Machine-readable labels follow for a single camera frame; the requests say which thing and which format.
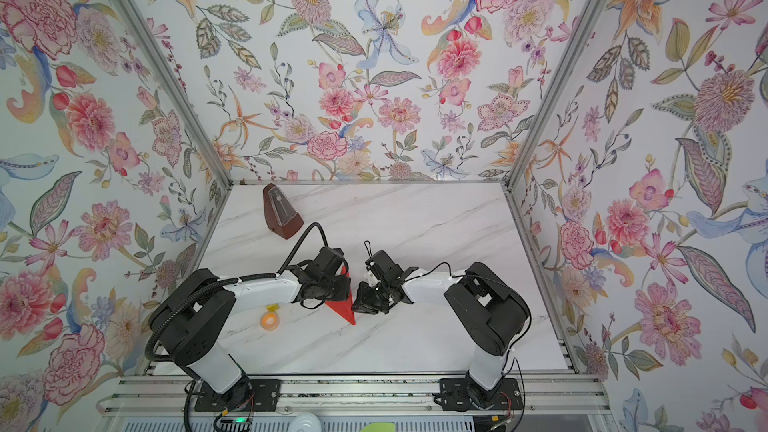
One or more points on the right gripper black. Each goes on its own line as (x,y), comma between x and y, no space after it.
(364,303)

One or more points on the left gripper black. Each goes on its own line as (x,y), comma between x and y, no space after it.
(345,290)

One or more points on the red square paper sheet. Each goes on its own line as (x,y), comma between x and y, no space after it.
(343,309)

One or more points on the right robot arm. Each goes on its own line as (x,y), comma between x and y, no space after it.
(493,314)

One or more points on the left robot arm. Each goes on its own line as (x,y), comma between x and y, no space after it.
(185,329)

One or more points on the brown wooden metronome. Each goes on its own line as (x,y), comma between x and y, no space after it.
(280,216)

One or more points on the green object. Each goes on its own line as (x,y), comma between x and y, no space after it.
(379,427)

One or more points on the white round object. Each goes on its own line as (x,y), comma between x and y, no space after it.
(305,422)

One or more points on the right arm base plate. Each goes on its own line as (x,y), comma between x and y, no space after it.
(464,395)

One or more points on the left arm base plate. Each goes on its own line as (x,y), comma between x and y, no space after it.
(252,395)

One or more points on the aluminium front rail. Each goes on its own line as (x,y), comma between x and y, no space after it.
(377,394)

